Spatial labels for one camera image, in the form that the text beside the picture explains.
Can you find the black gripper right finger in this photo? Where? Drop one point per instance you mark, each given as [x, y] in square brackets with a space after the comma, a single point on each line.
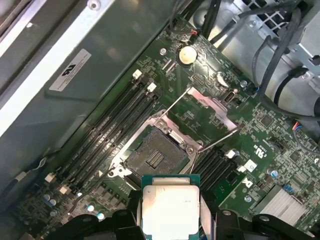
[237, 228]

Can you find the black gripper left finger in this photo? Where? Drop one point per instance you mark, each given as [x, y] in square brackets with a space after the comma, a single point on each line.
[112, 227]

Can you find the silver topped CPU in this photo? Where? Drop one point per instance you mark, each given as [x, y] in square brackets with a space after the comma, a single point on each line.
[170, 210]

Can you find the metal socket cover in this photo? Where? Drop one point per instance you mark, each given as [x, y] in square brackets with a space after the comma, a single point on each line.
[215, 107]

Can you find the CPU socket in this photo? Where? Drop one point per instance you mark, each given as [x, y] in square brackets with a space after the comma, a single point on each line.
[152, 150]

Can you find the teal capped capacitor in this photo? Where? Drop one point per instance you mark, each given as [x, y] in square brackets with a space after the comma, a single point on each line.
[90, 208]
[101, 216]

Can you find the silver chipset heatsink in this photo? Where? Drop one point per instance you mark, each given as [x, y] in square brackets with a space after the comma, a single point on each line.
[282, 205]

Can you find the black RAM slot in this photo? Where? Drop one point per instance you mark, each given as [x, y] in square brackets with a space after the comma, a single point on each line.
[116, 145]
[216, 170]
[225, 177]
[101, 132]
[108, 138]
[93, 126]
[206, 163]

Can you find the thin metal locking lever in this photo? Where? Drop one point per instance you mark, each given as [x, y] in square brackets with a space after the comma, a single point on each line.
[194, 162]

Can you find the silver internal USB port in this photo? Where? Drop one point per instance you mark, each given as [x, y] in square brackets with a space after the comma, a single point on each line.
[229, 97]

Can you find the white case sticker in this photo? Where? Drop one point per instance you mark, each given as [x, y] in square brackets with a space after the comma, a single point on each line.
[70, 70]

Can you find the green motherboard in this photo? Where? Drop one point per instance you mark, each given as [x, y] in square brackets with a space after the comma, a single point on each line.
[160, 65]

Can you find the round coin battery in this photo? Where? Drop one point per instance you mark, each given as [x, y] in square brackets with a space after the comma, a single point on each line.
[187, 55]

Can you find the open black PC case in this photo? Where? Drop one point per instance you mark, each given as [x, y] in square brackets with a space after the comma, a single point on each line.
[112, 37]

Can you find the metal drive cage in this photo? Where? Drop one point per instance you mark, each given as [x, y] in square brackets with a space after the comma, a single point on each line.
[240, 32]

